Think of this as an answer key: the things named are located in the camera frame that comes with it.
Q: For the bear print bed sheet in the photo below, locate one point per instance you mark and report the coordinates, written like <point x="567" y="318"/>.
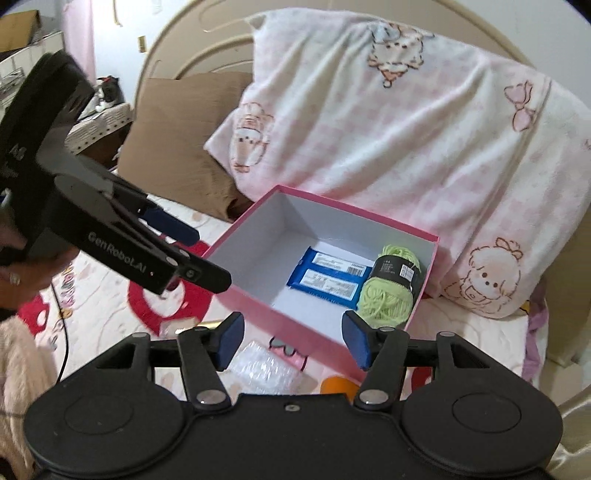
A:
<point x="92" y="290"/>

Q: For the nightstand with lace cover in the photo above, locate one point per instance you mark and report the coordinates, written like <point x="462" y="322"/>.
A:
<point x="101" y="124"/>

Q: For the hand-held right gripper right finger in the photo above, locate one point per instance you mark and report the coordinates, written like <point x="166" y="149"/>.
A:
<point x="358" y="344"/>

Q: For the purple cloth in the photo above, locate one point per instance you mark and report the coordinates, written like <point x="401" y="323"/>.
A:
<point x="535" y="332"/>

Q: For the person's left hand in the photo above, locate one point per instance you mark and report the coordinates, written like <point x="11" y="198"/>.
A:
<point x="32" y="277"/>

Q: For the pink cardboard box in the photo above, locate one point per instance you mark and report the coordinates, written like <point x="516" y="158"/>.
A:
<point x="286" y="318"/>

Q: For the gold curtain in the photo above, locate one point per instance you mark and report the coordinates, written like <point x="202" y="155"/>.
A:
<point x="575" y="438"/>

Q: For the white storage shelf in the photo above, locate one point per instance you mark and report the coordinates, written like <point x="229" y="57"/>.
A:
<point x="14" y="69"/>

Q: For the pink hanging cloth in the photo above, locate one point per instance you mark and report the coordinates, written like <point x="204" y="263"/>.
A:
<point x="78" y="37"/>

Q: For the blue wet wipes packet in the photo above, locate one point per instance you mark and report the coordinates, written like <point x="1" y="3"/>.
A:
<point x="323" y="279"/>

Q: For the orange round object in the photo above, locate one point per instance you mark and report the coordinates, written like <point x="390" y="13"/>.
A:
<point x="339" y="386"/>

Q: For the clear plastic cotton swab box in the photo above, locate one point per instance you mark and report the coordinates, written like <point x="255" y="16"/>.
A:
<point x="263" y="371"/>

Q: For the pink bear-print pillow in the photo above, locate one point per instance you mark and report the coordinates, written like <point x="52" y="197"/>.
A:
<point x="369" y="138"/>

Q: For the green yarn ball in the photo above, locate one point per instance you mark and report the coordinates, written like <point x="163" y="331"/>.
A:
<point x="383" y="300"/>

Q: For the beige bed headboard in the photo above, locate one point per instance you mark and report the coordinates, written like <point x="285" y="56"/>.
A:
<point x="203" y="41"/>

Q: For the brown pillow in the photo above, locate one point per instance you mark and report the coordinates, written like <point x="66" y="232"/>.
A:
<point x="175" y="138"/>

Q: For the black and white object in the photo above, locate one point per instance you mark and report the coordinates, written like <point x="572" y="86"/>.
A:
<point x="108" y="90"/>

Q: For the beige fluffy cloth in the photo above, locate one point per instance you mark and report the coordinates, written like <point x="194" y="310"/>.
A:
<point x="23" y="364"/>

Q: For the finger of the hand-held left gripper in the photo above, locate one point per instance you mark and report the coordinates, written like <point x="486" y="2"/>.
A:
<point x="203" y="274"/>
<point x="171" y="226"/>

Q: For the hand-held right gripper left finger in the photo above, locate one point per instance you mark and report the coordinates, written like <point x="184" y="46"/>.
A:
<point x="233" y="340"/>

